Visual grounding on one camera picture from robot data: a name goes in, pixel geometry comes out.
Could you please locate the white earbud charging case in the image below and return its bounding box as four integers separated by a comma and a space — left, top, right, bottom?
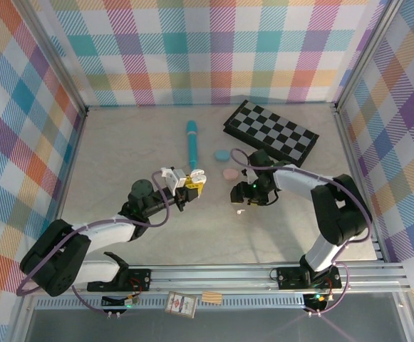
188, 167, 207, 185

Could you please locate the teal pen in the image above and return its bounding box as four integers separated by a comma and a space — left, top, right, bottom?
186, 120, 200, 172

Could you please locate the black grey folding chessboard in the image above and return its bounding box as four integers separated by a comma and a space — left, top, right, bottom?
222, 99, 320, 169

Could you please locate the striped wooden block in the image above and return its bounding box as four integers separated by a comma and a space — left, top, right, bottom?
201, 291, 224, 304

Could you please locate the playing card box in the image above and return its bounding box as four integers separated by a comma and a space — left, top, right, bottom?
164, 291, 197, 318

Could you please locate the left black controller board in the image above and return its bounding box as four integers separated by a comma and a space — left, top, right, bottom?
101, 294, 140, 318

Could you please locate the black controller board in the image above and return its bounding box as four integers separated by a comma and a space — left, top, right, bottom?
303, 292, 328, 318
101, 294, 140, 318

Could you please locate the right black controller board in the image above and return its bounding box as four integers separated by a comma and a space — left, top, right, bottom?
303, 292, 328, 318

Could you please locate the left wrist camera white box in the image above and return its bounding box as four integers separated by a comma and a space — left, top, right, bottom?
160, 166, 187, 192

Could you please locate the aluminium floor rail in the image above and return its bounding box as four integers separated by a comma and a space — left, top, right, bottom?
38, 106, 89, 268
333, 103, 388, 263

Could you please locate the aluminium mounting rail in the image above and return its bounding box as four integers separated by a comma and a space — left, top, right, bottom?
16, 262, 413, 296

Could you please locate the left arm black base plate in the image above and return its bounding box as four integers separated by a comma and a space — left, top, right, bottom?
86, 267, 152, 292

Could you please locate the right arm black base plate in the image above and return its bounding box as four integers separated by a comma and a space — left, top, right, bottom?
276, 265, 343, 290

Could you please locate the grey slotted cable duct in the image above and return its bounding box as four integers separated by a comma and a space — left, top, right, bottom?
35, 296, 307, 310

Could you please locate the aluminium frame post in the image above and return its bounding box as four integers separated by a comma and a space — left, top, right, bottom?
330, 0, 409, 113
16, 0, 88, 118

